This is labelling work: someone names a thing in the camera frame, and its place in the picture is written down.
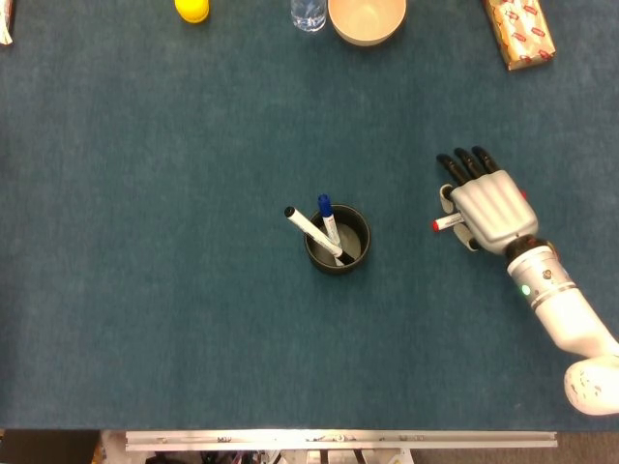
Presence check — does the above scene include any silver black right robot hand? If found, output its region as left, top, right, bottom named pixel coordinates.
left=435, top=145, right=540, bottom=253

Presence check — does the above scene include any red cap whiteboard marker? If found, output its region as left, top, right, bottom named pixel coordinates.
left=431, top=188, right=528, bottom=234

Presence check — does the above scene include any black cap whiteboard marker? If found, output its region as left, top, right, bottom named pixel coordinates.
left=283, top=206, right=357, bottom=266

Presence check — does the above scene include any black round pen holder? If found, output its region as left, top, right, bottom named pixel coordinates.
left=304, top=203, right=372, bottom=276

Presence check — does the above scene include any blue cap whiteboard marker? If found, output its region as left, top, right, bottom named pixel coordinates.
left=317, top=193, right=342, bottom=247

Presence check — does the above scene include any gold red printed snack pack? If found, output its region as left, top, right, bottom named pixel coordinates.
left=482, top=0, right=557, bottom=73

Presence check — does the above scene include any beige bowl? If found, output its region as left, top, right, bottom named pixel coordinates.
left=327, top=0, right=408, bottom=48

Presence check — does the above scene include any clear glass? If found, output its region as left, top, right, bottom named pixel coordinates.
left=290, top=0, right=328, bottom=33

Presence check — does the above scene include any blue felt table cover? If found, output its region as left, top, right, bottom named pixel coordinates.
left=0, top=0, right=619, bottom=431

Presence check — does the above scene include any yellow round plastic object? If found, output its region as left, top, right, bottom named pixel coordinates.
left=174, top=0, right=211, bottom=24

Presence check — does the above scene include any white printed package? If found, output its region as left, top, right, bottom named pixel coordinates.
left=0, top=0, right=15, bottom=46

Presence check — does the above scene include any aluminium profile rail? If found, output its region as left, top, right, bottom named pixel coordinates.
left=124, top=429, right=558, bottom=453

